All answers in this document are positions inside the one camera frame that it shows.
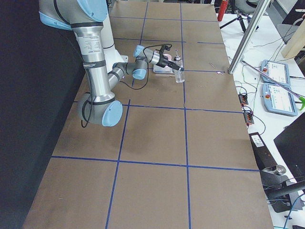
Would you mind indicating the orange black connector block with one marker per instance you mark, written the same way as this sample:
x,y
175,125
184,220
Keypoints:
x,y
243,99

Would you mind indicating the digital kitchen scale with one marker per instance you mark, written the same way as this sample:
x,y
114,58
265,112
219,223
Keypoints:
x,y
163,70

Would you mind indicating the black camera stand clamp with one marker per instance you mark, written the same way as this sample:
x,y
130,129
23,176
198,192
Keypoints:
x,y
281,192

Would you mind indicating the aluminium frame post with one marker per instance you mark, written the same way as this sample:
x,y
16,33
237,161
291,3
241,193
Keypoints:
x,y
260,9

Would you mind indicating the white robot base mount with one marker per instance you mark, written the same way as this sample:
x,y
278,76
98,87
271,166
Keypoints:
x,y
111,55

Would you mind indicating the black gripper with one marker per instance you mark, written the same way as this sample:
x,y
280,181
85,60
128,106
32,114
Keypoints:
x,y
163,61

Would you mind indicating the clear glass sauce bottle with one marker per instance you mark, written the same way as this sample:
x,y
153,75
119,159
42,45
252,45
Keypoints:
x,y
179,74

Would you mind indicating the blue teach pendant tablet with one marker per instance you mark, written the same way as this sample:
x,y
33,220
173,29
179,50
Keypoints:
x,y
277,71

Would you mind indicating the brown paper table cover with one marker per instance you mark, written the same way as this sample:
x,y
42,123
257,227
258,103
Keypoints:
x,y
180,157

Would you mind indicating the black monitor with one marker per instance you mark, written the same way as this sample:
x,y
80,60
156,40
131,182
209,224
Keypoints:
x,y
291,146

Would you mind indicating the wooden board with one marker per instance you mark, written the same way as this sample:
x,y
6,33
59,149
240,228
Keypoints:
x,y
296,43

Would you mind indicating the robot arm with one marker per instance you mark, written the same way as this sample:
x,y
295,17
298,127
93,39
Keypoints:
x,y
89,20

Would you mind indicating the red cylinder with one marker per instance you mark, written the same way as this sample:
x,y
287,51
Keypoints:
x,y
222,10

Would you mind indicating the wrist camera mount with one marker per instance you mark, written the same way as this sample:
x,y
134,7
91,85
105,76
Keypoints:
x,y
165,47

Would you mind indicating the metal reacher grabber tool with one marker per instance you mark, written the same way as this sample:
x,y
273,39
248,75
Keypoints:
x,y
302,99

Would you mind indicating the pink cup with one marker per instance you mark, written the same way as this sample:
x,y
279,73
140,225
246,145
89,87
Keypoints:
x,y
169,57

